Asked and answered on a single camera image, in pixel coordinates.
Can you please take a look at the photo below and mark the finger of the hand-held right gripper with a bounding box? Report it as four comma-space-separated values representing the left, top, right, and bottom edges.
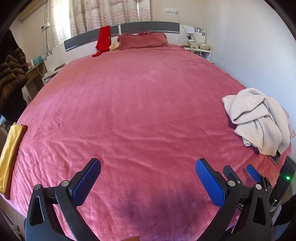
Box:
223, 166, 242, 186
246, 164, 272, 197

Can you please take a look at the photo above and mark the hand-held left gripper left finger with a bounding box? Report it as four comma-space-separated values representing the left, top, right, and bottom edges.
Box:
24, 158, 101, 241

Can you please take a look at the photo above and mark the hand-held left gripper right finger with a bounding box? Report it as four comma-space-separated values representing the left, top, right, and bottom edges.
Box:
195, 158, 274, 241

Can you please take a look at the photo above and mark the beige knit sweater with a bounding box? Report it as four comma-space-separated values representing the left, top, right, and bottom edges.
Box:
221, 88, 296, 156

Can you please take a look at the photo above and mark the person's right forearm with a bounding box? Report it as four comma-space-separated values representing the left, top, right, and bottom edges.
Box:
274, 195, 296, 226

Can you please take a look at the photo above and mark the smartphone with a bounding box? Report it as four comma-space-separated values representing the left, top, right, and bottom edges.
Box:
268, 154, 281, 165

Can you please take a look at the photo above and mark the yellow folded garment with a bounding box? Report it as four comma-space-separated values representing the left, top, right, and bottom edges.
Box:
0, 125, 24, 195

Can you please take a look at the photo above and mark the pink bed blanket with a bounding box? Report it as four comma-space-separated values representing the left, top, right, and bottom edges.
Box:
5, 44, 292, 241

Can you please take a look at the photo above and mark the black hanging garment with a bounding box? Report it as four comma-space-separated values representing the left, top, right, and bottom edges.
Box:
0, 30, 29, 124

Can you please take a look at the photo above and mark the white nightstand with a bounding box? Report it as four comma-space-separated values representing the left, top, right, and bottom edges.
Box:
43, 64, 67, 85

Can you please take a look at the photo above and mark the wooden desk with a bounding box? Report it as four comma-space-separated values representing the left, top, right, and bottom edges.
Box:
22, 61, 47, 102

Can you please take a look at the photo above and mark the white bedside shelf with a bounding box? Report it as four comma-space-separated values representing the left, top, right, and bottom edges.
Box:
179, 44, 213, 62

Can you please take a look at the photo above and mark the brown fur coat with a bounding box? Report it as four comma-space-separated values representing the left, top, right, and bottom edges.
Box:
0, 47, 29, 116

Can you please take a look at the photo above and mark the white flower decal panel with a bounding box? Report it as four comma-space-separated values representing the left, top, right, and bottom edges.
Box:
180, 24, 207, 45
44, 45, 70, 67

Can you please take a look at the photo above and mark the pink pillow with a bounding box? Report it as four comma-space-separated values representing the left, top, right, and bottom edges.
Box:
117, 31, 171, 50

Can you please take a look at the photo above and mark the grey bed headboard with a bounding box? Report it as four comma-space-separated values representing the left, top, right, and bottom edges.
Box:
63, 21, 181, 63

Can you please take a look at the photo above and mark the patterned curtain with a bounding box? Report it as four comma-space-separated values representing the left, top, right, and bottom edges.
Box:
50, 0, 152, 44

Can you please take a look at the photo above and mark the beige air conditioner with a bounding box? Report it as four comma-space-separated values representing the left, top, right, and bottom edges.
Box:
20, 0, 50, 20

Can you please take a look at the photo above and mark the white cable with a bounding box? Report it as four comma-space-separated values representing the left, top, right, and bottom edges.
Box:
176, 12, 193, 50

